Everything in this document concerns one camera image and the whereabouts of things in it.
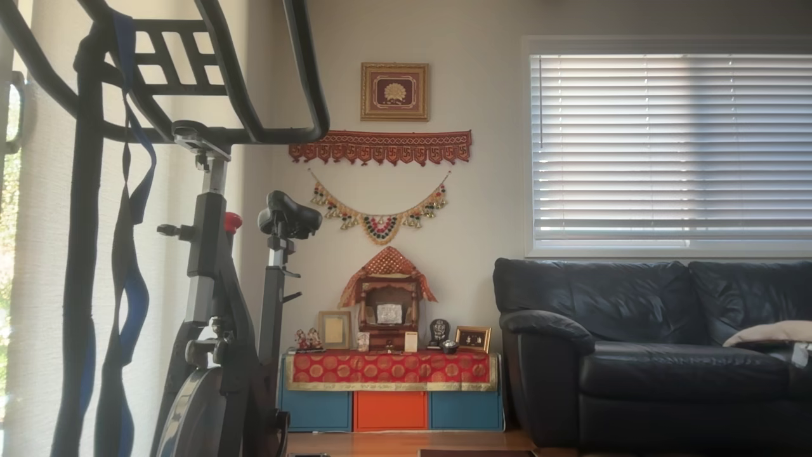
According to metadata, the wooden shrine with red canopy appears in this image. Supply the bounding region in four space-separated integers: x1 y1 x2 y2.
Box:
338 246 438 352

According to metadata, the red gold patterned cloth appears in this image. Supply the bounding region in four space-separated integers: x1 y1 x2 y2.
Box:
284 349 500 392

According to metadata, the orange storage cube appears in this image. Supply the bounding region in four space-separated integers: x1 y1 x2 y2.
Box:
353 390 429 433

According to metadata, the blue storage cube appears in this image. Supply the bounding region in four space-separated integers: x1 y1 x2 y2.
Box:
429 388 504 432
279 388 353 434

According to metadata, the black exercise bike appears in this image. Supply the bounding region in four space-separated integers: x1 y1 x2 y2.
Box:
0 0 331 457

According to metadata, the black leather sofa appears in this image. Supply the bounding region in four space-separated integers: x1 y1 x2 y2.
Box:
493 257 812 453

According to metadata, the white horizontal window blind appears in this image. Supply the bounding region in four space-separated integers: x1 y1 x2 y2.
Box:
530 53 812 249

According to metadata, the pale window curtain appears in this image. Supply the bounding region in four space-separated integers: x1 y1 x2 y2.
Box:
0 0 248 457

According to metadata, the beige cushion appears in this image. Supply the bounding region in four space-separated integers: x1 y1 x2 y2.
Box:
723 320 812 348

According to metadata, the beaded garland wall hanging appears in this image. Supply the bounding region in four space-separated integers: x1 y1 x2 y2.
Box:
308 168 452 246

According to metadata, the red embroidered wall hanging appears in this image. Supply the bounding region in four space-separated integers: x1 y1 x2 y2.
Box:
289 130 473 168

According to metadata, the pale wooden picture frame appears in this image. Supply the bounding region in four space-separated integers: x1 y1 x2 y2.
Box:
318 310 352 350

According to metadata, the gold photo frame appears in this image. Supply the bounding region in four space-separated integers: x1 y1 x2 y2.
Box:
455 326 492 354

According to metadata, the gold framed wall picture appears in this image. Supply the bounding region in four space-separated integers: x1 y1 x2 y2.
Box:
360 62 431 123

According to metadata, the black blue resistance strap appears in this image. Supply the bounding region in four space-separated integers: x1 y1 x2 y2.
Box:
49 22 105 457
94 10 158 457

